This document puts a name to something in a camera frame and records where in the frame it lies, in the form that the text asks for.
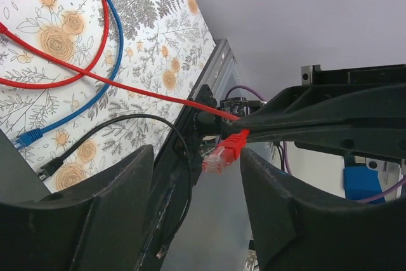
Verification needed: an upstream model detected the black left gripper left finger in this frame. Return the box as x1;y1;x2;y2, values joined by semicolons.
1;145;154;270

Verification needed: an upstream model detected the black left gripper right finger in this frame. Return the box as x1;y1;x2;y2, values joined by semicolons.
240;149;405;270

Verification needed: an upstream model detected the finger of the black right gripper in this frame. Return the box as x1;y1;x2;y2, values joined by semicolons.
227;64;405;160

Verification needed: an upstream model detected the black ethernet cable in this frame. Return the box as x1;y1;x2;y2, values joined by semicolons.
37;114;193;260

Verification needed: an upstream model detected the black network switch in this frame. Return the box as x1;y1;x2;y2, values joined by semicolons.
0;131;51;204

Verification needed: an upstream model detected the red ethernet cable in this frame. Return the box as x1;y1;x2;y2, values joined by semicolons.
0;0;250;175

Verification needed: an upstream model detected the blue ethernet cable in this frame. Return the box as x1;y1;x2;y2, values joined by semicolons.
14;0;124;149

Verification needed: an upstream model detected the floral patterned table mat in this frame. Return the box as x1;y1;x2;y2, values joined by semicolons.
0;0;216;194

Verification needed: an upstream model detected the aluminium frame rail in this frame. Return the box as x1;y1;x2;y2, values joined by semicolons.
189;38;241;102

